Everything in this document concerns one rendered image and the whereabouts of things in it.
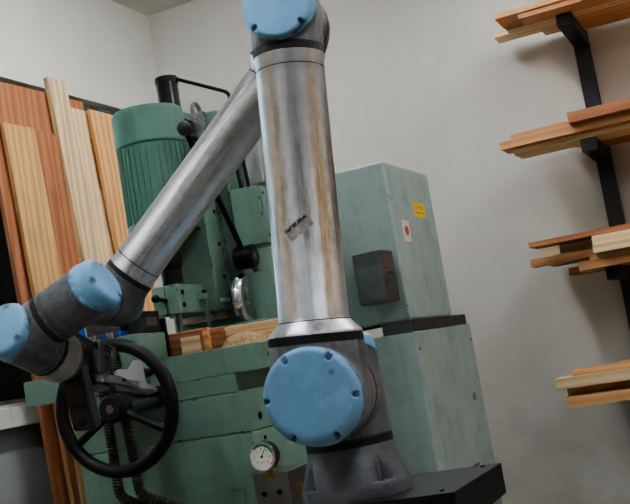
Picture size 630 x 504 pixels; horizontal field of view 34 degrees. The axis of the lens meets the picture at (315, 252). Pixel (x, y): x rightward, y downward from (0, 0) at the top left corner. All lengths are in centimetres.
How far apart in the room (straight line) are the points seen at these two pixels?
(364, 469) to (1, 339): 62
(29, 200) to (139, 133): 161
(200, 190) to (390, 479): 58
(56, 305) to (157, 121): 89
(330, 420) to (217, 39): 385
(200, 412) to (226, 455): 11
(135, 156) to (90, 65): 242
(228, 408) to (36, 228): 191
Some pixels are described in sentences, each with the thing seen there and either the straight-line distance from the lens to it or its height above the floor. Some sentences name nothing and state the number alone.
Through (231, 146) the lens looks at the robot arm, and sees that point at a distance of 178.
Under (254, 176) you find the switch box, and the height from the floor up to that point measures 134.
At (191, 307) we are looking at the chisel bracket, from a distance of 250.
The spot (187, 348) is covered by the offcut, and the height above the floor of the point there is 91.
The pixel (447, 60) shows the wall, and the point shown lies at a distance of 473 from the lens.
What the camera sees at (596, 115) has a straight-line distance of 400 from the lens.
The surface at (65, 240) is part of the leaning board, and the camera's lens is 421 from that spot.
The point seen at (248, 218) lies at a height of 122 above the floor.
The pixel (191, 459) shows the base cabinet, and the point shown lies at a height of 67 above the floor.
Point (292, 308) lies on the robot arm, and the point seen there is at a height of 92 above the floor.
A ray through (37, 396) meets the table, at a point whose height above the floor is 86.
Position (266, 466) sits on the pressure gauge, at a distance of 219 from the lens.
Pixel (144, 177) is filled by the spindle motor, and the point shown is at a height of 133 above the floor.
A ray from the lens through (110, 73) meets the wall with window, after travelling 500.
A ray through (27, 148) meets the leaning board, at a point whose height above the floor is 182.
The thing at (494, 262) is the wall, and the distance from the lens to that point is 457.
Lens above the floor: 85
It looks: 6 degrees up
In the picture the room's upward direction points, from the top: 10 degrees counter-clockwise
